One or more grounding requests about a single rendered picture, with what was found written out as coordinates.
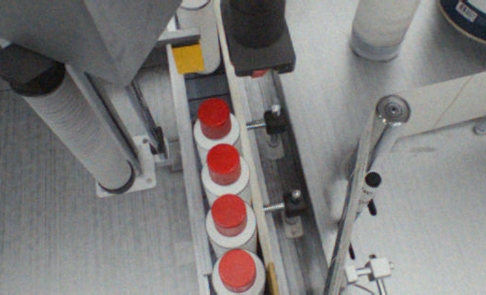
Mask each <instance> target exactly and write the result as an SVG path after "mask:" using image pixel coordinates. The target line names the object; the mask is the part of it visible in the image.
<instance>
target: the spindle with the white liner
mask: <svg viewBox="0 0 486 295"><path fill-rule="evenodd" d="M421 2H422V0H359V1H358V4H357V10H356V12H355V14H354V17H353V19H352V24H351V25H350V27H349V34H348V38H349V44H350V46H351V47H352V49H354V50H355V51H356V52H357V54H358V55H360V56H362V57H364V58H367V59H370V60H374V61H382V60H387V59H389V58H392V57H395V56H396V55H397V54H398V53H399V51H400V50H401V49H402V47H403V44H404V40H405V37H406V35H407V33H408V30H409V27H410V25H411V23H412V21H413V17H414V14H415V13H416V11H417V9H418V8H419V5H420V4H421Z"/></svg>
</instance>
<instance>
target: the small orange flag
mask: <svg viewBox="0 0 486 295"><path fill-rule="evenodd" d="M170 46H171V50H172V53H173V56H174V64H175V67H176V70H177V74H188V73H193V72H199V71H204V70H205V67H204V62H203V58H202V53H201V44H200V40H195V41H184V42H179V43H174V44H171V45H170Z"/></svg>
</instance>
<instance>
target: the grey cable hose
mask: <svg viewBox="0 0 486 295"><path fill-rule="evenodd" d="M0 78H2V79H3V80H7V81H8V84H9V87H10V88H11V89H12V90H13V91H14V92H15V93H17V94H18V95H20V96H22V97H23V98H24V99H25V100H26V102H27V103H28V104H29V105H31V107H32V108H33V109H34V110H35V112H36V113H37V114H38V115H39V116H40V117H41V118H42V119H43V121H44V122H45V123H46V124H47V125H48V126H49V127H50V129H51V130H52V131H53V132H54V133H56V134H57V135H58V137H60V139H61V140H62V141H63V143H64V144H65V145H66V146H68V148H69V149H70V150H71V152H72V153H74V154H75V155H76V158H77V159H78V160H79V161H80V162H82V163H83V164H84V165H85V168H86V169H87V170H89V171H90V172H91V173H92V175H93V177H95V178H96V179H97V182H98V185H99V186H100V187H101V188H102V190H104V191H105V192H107V193H113V194H120V193H125V192H126V191H128V190H129V189H130V188H131V187H132V185H133V184H134V178H135V172H134V168H133V166H132V164H131V162H128V161H127V160H126V159H125V157H124V155H123V154H122V153H121V152H120V150H119V149H118V146H117V145H116V143H115V142H114V140H113V139H112V137H110V133H109V132H108V131H107V130H106V128H105V127H104V126H103V124H102V122H101V121H100V119H99V118H98V116H97V115H96V113H95V112H94V111H93V108H92V106H91V105H90V104H89V102H88V101H87V99H86V98H85V96H84V94H83V93H82V91H81V90H80V89H79V88H78V86H77V85H76V82H75V81H74V80H73V79H72V77H71V75H70V74H69V73H68V70H67V69H66V66H65V64H64V63H60V62H58V61H56V60H53V59H51V58H50V57H48V56H43V55H41V54H39V53H36V52H34V51H32V50H30V49H27V48H23V47H21V46H18V45H17V44H14V43H11V44H9V45H8V46H7V47H4V48H2V49H0Z"/></svg>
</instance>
